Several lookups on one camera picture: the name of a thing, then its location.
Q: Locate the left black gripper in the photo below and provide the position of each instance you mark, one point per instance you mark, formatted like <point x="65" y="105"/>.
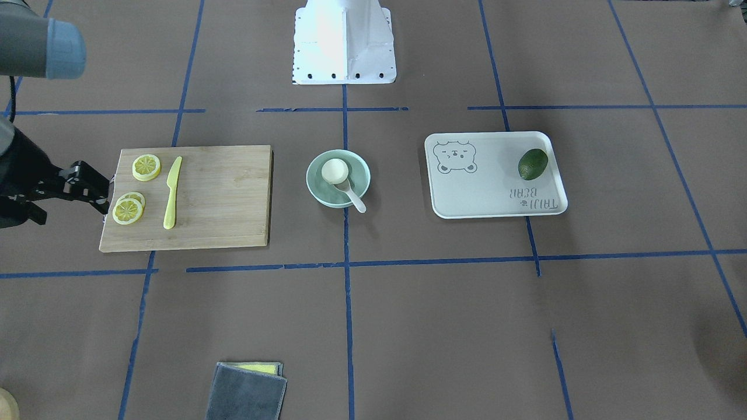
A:
<point x="30" y="165"/>

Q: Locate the white steamed bun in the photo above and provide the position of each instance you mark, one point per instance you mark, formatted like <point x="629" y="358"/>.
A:
<point x="334" y="171"/>

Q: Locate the white ceramic spoon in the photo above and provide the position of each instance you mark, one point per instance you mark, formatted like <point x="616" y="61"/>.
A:
<point x="346" y="188"/>

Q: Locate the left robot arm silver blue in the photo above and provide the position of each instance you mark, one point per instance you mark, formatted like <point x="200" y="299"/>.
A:
<point x="46" y="48"/>

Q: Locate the light green bowl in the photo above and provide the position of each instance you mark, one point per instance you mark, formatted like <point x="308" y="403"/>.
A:
<point x="325" y="193"/>

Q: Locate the lemon slice front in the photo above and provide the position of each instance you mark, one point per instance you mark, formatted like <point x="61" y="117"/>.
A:
<point x="128" y="211"/>

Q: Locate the lemon slice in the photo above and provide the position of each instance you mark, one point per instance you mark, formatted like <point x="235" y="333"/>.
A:
<point x="128" y="211"/>
<point x="146" y="167"/>
<point x="133" y="195"/>

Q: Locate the lemon slice back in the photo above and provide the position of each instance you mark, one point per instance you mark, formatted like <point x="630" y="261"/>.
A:
<point x="133" y="195"/>

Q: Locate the lemon slice upper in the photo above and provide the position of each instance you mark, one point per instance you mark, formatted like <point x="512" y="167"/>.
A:
<point x="146" y="167"/>

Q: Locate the yellow plastic knife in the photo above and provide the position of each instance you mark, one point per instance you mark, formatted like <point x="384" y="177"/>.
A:
<point x="172" y="181"/>

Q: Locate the wooden cutting board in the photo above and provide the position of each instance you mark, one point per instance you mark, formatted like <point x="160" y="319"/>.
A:
<point x="223" y="200"/>

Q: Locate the grey yellow folded cloth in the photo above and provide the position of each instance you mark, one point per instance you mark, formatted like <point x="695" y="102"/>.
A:
<point x="246" y="390"/>

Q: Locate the white serving tray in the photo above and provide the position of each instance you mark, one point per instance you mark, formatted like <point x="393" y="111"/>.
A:
<point x="475" y="175"/>

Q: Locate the green avocado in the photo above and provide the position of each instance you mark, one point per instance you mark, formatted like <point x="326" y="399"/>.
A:
<point x="532" y="164"/>

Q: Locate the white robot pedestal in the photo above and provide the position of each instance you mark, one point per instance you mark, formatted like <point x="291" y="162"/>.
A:
<point x="343" y="43"/>

